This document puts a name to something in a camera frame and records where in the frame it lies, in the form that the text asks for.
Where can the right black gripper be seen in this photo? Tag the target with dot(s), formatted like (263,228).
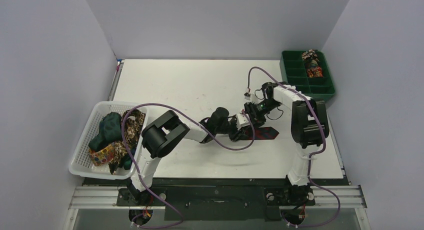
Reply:
(253,119)

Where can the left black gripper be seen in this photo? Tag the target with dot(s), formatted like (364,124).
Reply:
(236,134)

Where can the red navy striped tie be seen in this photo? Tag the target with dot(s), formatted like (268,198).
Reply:
(260,133)

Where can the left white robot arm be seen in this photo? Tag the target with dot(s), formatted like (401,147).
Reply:
(162,136)

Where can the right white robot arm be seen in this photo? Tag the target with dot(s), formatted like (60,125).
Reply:
(309,124)

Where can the green compartment tray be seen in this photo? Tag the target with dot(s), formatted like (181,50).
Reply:
(294,72)

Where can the rolled red patterned tie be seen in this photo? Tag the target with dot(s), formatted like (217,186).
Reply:
(315,72)

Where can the brown patterned tie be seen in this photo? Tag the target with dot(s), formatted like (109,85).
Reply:
(132,131)

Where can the dark green tie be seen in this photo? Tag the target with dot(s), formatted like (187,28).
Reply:
(109,131)

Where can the colourful dotted tie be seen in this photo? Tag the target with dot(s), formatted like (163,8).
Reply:
(102,156)

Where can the white plastic basket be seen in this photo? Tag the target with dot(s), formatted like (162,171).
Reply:
(81,164)

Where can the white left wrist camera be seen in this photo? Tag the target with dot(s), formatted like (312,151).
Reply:
(242,121)

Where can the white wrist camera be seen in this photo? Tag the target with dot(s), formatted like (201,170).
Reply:
(250,97)
(242,121)

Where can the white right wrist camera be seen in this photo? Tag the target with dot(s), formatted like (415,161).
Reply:
(250,97)

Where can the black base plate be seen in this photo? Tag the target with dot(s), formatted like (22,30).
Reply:
(289,201)

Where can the aluminium rail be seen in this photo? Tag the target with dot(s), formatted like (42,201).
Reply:
(109,197)

